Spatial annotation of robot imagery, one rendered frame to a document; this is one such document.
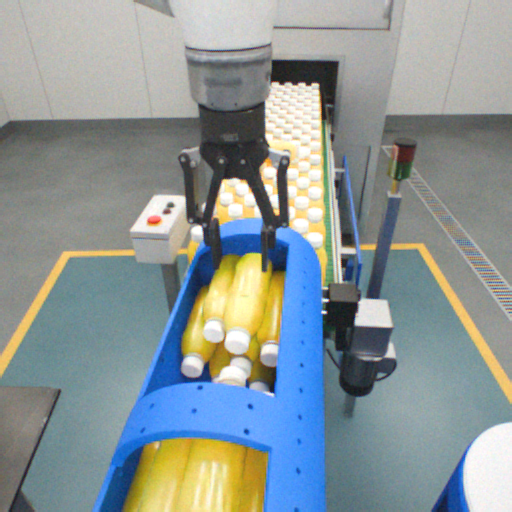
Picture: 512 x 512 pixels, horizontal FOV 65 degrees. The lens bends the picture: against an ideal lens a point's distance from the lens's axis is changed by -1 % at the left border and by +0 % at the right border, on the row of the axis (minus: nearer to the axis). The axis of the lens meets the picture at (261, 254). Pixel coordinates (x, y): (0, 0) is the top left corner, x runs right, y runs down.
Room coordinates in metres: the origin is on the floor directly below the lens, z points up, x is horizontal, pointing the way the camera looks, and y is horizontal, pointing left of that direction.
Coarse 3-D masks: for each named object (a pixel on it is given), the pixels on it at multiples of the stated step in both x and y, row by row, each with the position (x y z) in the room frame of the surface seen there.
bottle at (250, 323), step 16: (256, 256) 0.63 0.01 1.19; (240, 272) 0.59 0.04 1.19; (256, 272) 0.59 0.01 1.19; (272, 272) 0.62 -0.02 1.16; (240, 288) 0.55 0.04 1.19; (256, 288) 0.55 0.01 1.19; (240, 304) 0.51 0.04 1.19; (256, 304) 0.51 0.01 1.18; (224, 320) 0.50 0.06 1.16; (240, 320) 0.48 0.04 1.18; (256, 320) 0.49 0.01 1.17
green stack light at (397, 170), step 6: (390, 162) 1.07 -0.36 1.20; (396, 162) 1.05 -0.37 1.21; (390, 168) 1.06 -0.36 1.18; (396, 168) 1.05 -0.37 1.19; (402, 168) 1.04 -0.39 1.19; (408, 168) 1.04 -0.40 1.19; (390, 174) 1.06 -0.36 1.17; (396, 174) 1.05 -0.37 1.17; (402, 174) 1.04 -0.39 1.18; (408, 174) 1.05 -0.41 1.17
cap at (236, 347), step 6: (228, 336) 0.46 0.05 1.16; (234, 336) 0.45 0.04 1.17; (240, 336) 0.45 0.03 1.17; (246, 336) 0.46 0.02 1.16; (228, 342) 0.45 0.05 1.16; (234, 342) 0.45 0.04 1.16; (240, 342) 0.45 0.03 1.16; (246, 342) 0.45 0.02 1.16; (228, 348) 0.45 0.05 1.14; (234, 348) 0.45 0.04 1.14; (240, 348) 0.45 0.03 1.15; (246, 348) 0.44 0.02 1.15
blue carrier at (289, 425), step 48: (240, 240) 0.71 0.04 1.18; (288, 240) 0.66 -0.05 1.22; (192, 288) 0.67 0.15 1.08; (288, 288) 0.52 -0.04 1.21; (288, 336) 0.42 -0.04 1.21; (144, 384) 0.39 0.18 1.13; (192, 384) 0.32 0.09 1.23; (288, 384) 0.33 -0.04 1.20; (144, 432) 0.26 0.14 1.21; (192, 432) 0.25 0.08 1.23; (240, 432) 0.25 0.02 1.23; (288, 432) 0.27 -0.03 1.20; (288, 480) 0.21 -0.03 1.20
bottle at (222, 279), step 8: (224, 256) 0.70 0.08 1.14; (232, 256) 0.70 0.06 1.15; (224, 264) 0.67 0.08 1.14; (232, 264) 0.67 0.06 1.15; (216, 272) 0.65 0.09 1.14; (224, 272) 0.64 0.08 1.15; (232, 272) 0.64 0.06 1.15; (216, 280) 0.62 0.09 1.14; (224, 280) 0.62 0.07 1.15; (232, 280) 0.62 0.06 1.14; (216, 288) 0.60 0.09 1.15; (224, 288) 0.59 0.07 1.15; (208, 296) 0.58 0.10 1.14; (216, 296) 0.57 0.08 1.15; (224, 296) 0.57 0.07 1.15; (208, 304) 0.56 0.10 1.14; (216, 304) 0.55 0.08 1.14; (224, 304) 0.56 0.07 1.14; (208, 312) 0.54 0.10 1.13; (216, 312) 0.54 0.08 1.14; (208, 320) 0.53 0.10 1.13; (216, 320) 0.53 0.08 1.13
